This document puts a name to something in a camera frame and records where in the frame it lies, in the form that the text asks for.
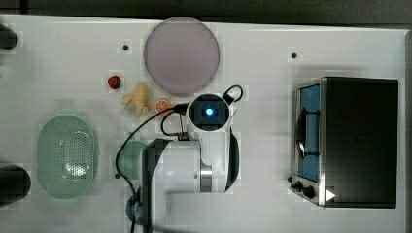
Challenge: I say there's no mint green mug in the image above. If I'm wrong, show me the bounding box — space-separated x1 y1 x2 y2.
119 141 146 180

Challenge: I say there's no mint green strainer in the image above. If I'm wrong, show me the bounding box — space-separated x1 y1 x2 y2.
37 116 96 199

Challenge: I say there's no round lilac plate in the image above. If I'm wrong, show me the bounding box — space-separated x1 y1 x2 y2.
144 17 220 96

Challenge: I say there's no black cylinder lower left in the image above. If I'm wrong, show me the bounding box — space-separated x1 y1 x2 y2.
0 165 31 207

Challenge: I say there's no black cylinder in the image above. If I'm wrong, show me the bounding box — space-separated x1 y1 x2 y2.
0 24 18 50
0 165 31 207

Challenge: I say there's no blue bowl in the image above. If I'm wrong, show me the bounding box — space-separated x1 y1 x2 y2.
125 194 142 225

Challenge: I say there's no yellow plush banana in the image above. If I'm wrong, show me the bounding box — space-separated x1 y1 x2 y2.
121 82 153 117

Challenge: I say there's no silver toaster oven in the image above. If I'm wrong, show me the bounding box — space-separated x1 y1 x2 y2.
288 77 398 209

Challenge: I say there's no plush orange slice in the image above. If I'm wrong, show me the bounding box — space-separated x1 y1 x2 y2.
154 98 171 115

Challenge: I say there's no black cylinder upper left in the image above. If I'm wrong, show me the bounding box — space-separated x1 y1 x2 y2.
0 24 18 50

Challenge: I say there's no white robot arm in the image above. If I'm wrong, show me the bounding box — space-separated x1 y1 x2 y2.
142 93 240 231

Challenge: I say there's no red plush strawberry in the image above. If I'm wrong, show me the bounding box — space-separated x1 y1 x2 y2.
107 76 121 89

